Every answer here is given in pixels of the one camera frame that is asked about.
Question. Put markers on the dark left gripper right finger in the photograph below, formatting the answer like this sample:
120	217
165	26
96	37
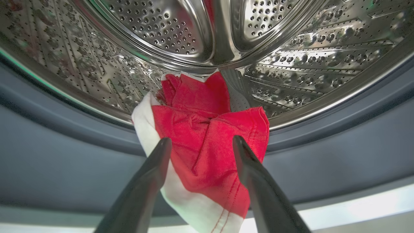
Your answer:
268	200

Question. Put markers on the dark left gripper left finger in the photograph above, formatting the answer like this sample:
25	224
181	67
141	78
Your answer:
142	194

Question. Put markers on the red garment with white trim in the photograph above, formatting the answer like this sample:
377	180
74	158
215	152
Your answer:
207	145

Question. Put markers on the grey rubber door gasket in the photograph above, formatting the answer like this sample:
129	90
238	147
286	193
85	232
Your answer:
64	168

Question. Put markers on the white front-load washing machine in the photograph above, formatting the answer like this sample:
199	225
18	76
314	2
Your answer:
355	207

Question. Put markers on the steel washing machine drum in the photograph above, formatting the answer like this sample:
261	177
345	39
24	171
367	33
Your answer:
323	64

